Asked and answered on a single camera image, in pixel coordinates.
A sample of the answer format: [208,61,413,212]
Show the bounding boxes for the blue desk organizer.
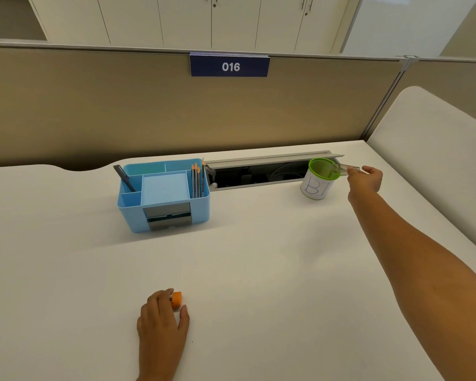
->
[117,158,211,234]

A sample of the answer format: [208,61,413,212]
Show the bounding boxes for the beige desk partition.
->
[0,39,410,172]

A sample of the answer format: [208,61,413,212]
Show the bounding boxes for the cables in tray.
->
[238,162,308,183]

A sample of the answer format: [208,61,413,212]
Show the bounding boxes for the grey desk cable tray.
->
[203,151,345,192]

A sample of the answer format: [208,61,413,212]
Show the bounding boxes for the grey organizer drawer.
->
[142,202,194,232]

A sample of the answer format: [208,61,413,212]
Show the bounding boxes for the beige side partition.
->
[375,56,476,128]

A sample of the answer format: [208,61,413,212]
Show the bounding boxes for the person's left hand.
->
[136,289,190,381]

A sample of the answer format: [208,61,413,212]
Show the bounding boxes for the grey partition post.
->
[361,55,420,142]

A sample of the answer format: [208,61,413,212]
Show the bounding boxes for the person's right forearm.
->
[348,189,476,381]

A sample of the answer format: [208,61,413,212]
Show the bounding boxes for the clear plastic pen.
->
[331,162,361,177]

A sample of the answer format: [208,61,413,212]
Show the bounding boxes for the blue desk number sign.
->
[189,52,271,78]

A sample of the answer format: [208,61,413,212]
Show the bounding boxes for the blue sticky note pad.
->
[141,173,190,205]

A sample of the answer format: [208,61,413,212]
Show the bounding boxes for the white cup with green rim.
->
[300,157,341,201]

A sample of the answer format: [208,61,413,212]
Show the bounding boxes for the person's right hand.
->
[347,166,384,203]

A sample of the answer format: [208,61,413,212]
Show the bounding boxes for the white wall cabinet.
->
[0,0,363,55]

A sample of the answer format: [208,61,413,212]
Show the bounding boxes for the grey pen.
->
[113,164,137,193]

